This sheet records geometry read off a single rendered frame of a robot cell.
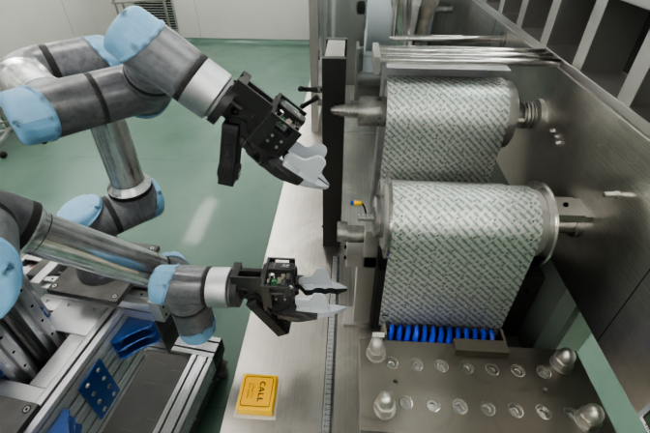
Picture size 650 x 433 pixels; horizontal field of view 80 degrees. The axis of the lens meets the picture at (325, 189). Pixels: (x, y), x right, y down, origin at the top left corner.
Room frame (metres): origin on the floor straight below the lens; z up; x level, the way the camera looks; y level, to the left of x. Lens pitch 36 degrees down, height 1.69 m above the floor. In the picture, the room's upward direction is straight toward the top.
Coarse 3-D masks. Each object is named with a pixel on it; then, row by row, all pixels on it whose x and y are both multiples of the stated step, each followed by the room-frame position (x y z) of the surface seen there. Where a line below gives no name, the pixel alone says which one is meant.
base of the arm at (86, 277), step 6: (78, 270) 0.74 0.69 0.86; (78, 276) 0.74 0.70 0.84; (84, 276) 0.73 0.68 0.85; (90, 276) 0.73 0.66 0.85; (96, 276) 0.73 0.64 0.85; (102, 276) 0.73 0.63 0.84; (84, 282) 0.73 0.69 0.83; (90, 282) 0.72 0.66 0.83; (96, 282) 0.72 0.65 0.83; (102, 282) 0.73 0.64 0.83; (108, 282) 0.73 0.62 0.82
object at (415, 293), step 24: (408, 264) 0.45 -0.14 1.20; (432, 264) 0.45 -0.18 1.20; (456, 264) 0.45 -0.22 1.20; (384, 288) 0.46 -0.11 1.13; (408, 288) 0.45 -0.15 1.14; (432, 288) 0.45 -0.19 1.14; (456, 288) 0.45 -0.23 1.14; (480, 288) 0.45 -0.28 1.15; (504, 288) 0.44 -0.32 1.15; (384, 312) 0.46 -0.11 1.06; (408, 312) 0.45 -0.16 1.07; (432, 312) 0.45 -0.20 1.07; (456, 312) 0.45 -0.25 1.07; (480, 312) 0.44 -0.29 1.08; (504, 312) 0.44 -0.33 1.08
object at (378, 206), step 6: (378, 198) 0.52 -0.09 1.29; (372, 204) 0.55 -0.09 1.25; (378, 204) 0.51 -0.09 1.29; (384, 204) 0.51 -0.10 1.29; (372, 210) 0.54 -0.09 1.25; (378, 210) 0.50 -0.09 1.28; (384, 210) 0.50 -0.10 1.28; (378, 216) 0.49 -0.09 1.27; (384, 216) 0.49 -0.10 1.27; (372, 222) 0.52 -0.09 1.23; (378, 222) 0.49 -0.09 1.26; (384, 222) 0.49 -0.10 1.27; (372, 228) 0.51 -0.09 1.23; (378, 228) 0.48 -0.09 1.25; (372, 234) 0.50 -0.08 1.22; (378, 234) 0.49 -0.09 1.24
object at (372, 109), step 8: (360, 96) 0.78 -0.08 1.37; (368, 96) 0.78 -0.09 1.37; (376, 96) 0.78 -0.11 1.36; (360, 104) 0.75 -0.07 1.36; (368, 104) 0.75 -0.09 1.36; (376, 104) 0.75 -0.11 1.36; (384, 104) 0.75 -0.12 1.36; (360, 112) 0.74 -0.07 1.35; (368, 112) 0.74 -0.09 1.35; (376, 112) 0.74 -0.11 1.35; (384, 112) 0.74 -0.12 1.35; (360, 120) 0.74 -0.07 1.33; (368, 120) 0.74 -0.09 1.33; (376, 120) 0.74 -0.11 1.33; (384, 120) 0.74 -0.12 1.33
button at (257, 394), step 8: (248, 376) 0.40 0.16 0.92; (256, 376) 0.40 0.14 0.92; (264, 376) 0.40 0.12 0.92; (272, 376) 0.40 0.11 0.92; (248, 384) 0.39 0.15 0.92; (256, 384) 0.39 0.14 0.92; (264, 384) 0.39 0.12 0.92; (272, 384) 0.39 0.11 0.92; (240, 392) 0.37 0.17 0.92; (248, 392) 0.37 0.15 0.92; (256, 392) 0.37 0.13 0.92; (264, 392) 0.37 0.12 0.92; (272, 392) 0.37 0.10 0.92; (240, 400) 0.36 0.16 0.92; (248, 400) 0.36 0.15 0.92; (256, 400) 0.36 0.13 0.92; (264, 400) 0.36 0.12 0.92; (272, 400) 0.36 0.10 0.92; (240, 408) 0.34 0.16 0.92; (248, 408) 0.34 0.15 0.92; (256, 408) 0.34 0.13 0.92; (264, 408) 0.34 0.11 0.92; (272, 408) 0.34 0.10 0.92
